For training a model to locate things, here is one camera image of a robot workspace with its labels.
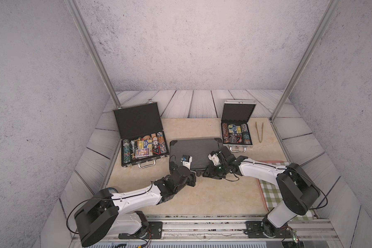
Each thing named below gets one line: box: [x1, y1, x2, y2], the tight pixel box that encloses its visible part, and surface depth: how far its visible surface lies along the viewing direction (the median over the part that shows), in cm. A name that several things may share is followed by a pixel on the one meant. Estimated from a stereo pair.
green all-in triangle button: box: [150, 145, 161, 154], surface depth 103 cm
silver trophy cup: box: [129, 140, 138, 154], surface depth 104 cm
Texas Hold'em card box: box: [136, 138, 153, 150], surface depth 104 cm
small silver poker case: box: [220, 99, 257, 153], surface depth 109 cm
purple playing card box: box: [134, 147, 151, 159], surface depth 100 cm
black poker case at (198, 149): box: [168, 137, 224, 177], surface depth 95 cm
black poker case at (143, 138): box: [113, 100, 170, 169], surface depth 106 cm
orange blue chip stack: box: [156, 131, 167, 154], surface depth 104 cm
